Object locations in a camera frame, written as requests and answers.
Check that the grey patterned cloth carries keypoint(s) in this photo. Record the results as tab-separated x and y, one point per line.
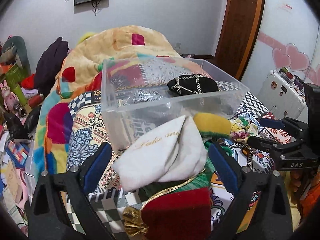
144	95

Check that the yellow sponge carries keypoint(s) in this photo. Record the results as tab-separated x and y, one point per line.
212	123

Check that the yellow patchwork fleece blanket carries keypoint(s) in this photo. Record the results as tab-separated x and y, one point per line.
81	72

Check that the white sliding wardrobe door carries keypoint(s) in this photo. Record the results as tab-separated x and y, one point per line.
288	36

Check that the patterned patchwork bed sheet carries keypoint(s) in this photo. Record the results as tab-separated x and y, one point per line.
109	200

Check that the white suitcase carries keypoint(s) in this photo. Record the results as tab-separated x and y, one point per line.
280	97

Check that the dark purple garment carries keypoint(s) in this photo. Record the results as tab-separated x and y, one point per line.
49	65

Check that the grey plush toy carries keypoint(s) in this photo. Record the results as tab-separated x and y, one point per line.
14	51

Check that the green gift box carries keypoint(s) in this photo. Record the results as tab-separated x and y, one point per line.
16	75

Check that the green tube bottle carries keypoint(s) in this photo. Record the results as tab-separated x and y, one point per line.
20	95

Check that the pink plush rabbit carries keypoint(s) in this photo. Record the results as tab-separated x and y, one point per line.
10	99

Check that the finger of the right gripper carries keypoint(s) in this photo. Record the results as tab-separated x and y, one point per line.
270	146
275	123

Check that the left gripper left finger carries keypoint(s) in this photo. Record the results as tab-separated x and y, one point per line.
46	213

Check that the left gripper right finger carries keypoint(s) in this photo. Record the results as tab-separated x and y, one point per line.
272	216

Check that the red velvet pouch gold tie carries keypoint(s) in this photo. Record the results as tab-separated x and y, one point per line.
180	215

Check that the black cap with chains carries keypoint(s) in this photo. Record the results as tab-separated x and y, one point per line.
192	84

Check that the clear plastic storage box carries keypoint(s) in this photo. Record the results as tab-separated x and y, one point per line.
121	78

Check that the hand in orange sleeve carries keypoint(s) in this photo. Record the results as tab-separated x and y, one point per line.
300	183

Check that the brown wooden door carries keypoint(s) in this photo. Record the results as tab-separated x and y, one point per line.
238	35

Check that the floral fabric item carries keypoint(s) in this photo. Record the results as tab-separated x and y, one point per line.
242	129

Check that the white cloth pouch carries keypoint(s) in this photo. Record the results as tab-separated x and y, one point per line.
173	151

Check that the green ribbed cloth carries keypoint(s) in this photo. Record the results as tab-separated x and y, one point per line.
200	181

